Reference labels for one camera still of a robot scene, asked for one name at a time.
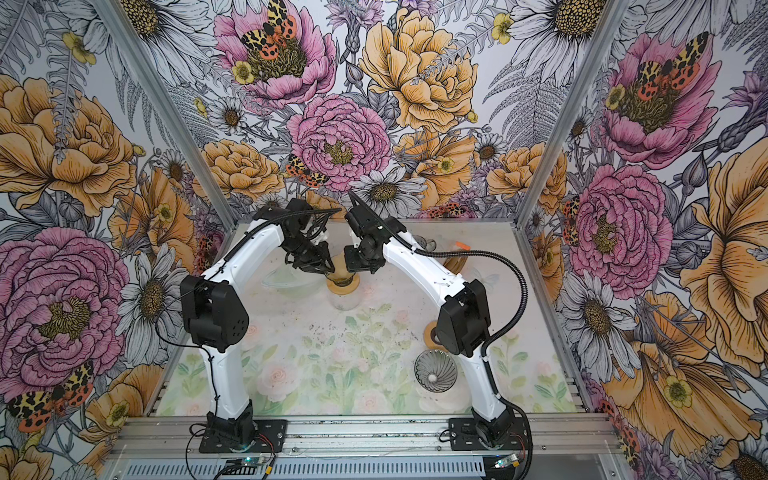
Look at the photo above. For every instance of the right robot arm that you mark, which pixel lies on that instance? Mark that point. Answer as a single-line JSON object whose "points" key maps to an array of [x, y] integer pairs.
{"points": [[463, 319]]}

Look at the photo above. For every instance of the left corner frame post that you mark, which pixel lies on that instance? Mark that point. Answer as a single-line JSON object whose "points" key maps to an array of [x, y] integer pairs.
{"points": [[136, 55]]}

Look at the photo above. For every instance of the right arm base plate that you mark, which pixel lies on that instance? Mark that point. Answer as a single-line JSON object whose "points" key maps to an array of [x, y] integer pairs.
{"points": [[474, 434]]}

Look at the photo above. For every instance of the aluminium front rail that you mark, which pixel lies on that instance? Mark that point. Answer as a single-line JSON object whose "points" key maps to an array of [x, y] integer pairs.
{"points": [[577, 433]]}

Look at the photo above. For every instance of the grey glass dripper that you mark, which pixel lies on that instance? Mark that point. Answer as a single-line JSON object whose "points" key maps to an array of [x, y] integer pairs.
{"points": [[435, 371]]}

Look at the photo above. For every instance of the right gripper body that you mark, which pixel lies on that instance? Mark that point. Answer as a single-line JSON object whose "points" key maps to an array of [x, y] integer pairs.
{"points": [[361, 259]]}

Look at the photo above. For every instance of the grey ribbed glass pitcher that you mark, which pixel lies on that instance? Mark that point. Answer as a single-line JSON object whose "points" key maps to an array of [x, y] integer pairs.
{"points": [[426, 244]]}

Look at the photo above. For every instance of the wooden ring dripper holder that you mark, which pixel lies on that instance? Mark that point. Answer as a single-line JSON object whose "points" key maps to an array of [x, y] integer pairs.
{"points": [[343, 287], [431, 339]]}

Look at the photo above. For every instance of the brown coffee filter stack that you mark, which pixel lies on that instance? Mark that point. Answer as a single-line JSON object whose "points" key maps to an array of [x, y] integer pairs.
{"points": [[456, 263]]}

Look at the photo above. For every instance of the clear glass carafe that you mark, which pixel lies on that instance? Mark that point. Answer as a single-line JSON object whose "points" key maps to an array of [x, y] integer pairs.
{"points": [[345, 302]]}

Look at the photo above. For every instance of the right corner frame post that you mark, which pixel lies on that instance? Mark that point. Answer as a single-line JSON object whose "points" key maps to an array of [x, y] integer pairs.
{"points": [[606, 30]]}

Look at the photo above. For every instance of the corner frame post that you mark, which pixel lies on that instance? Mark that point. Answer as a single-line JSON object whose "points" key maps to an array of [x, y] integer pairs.
{"points": [[606, 30], [136, 55]]}

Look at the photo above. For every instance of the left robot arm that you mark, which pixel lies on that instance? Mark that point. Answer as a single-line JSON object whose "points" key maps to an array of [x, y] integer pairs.
{"points": [[217, 321]]}

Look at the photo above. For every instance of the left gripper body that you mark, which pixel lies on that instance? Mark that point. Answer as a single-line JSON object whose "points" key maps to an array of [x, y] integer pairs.
{"points": [[307, 256]]}

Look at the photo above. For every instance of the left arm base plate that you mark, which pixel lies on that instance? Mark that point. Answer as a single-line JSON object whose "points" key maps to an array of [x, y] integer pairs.
{"points": [[255, 436]]}

